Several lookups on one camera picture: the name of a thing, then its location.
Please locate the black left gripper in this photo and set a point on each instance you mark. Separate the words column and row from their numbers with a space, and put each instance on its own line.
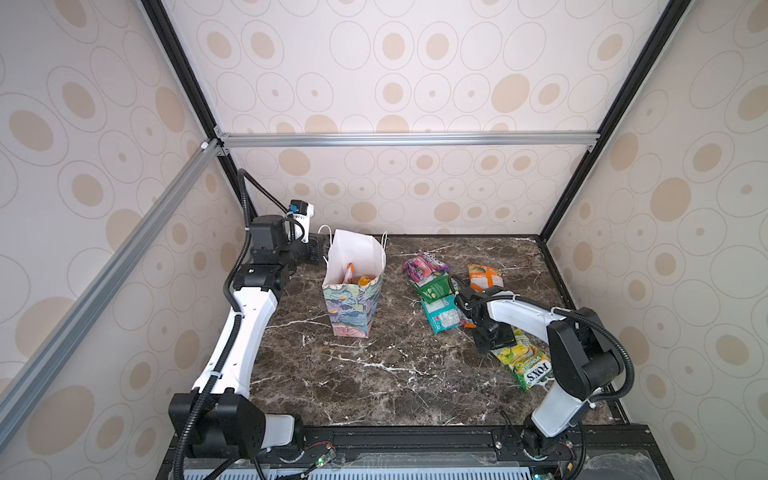
column 317, row 242

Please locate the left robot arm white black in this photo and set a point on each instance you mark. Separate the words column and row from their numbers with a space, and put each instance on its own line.
column 216, row 419

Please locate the black corner frame post left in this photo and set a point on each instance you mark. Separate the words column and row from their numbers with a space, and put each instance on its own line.
column 161, row 24

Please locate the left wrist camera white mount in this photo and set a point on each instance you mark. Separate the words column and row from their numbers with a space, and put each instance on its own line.
column 299, row 216

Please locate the green Fox's candy bag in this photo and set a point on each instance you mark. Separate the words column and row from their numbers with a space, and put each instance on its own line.
column 528, row 365

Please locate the black corner frame post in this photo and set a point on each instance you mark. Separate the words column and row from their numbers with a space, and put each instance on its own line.
column 161, row 24
column 650, row 53

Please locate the silver aluminium rail left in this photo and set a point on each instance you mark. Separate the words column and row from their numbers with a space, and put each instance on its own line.
column 44, row 366

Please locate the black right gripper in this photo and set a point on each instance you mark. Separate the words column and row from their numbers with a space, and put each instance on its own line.
column 506, row 339

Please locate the orange snack bag at back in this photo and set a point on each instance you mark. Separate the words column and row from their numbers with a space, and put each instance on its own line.
column 483, row 277

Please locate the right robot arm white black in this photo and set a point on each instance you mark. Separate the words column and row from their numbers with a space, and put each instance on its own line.
column 589, row 363

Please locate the purple pink snack bag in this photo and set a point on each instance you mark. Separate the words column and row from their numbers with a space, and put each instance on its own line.
column 423, row 267

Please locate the floral paper bag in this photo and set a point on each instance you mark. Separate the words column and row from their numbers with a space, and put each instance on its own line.
column 350, row 307

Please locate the teal snack bag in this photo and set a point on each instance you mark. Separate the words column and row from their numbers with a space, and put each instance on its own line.
column 443, row 314

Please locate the silver aluminium rail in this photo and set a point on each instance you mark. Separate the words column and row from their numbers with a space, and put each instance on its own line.
column 44, row 366
column 422, row 139

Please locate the silver aluminium rail back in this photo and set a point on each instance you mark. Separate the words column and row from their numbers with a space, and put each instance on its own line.
column 422, row 139

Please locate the green spring tea snack bag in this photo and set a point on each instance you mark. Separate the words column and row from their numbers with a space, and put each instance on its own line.
column 436, row 287

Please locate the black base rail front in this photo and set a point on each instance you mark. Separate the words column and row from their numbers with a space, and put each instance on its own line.
column 457, row 452

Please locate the black corner frame post right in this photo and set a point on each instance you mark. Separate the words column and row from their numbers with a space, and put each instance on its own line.
column 650, row 53

